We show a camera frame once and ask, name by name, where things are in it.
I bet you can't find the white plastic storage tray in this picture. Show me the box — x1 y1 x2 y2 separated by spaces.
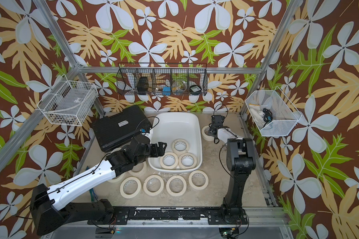
146 112 202 174

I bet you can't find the masking tape roll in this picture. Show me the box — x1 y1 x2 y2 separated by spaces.
188 170 209 190
160 152 179 170
108 174 125 183
143 175 165 196
201 125 214 141
179 153 197 169
120 177 142 199
166 175 187 197
172 139 189 155
129 162 148 177

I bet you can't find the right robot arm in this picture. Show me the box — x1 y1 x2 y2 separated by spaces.
207 115 256 224

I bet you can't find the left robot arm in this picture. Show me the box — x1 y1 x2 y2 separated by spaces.
30 134 167 236

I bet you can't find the blue box in basket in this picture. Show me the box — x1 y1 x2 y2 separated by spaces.
162 87 171 96

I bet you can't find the black box in basket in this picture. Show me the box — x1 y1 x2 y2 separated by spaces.
137 77 149 95

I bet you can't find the black plastic tool case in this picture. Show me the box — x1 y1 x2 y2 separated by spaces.
92 106 152 152

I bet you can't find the black square item in basket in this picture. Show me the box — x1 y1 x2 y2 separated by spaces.
189 85 202 95

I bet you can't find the clear round container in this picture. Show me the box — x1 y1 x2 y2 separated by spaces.
171 79 187 95

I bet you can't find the white mesh basket right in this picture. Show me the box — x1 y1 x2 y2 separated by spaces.
245 87 302 137

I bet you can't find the black cable in mesh basket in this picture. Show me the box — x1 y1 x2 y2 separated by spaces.
262 108 274 127

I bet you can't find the black wire basket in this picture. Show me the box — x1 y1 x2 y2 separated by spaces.
115 62 208 96

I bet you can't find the white wire basket left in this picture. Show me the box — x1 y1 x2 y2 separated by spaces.
37 76 98 126

